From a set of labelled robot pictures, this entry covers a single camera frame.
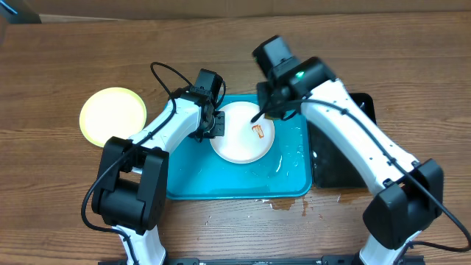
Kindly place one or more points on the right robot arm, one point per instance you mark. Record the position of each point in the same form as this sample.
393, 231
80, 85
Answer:
407, 194

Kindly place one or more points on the teal plastic tray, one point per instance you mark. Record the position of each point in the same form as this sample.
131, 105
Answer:
196, 172

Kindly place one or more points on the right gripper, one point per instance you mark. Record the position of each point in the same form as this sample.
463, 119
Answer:
269, 110

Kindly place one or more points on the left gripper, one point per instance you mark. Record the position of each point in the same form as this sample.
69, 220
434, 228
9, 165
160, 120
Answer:
220, 129

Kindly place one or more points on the yellow-green plate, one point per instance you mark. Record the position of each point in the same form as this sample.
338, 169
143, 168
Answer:
113, 111

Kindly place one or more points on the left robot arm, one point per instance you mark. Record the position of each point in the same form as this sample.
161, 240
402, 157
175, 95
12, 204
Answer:
130, 190

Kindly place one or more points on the white plate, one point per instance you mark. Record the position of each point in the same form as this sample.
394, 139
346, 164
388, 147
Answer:
243, 141

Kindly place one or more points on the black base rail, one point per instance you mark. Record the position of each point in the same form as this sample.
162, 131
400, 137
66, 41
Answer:
324, 260

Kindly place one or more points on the black plastic tray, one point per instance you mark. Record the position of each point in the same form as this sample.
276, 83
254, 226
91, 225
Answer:
330, 168

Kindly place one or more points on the dark object top-left corner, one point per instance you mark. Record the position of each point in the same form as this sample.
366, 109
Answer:
18, 12

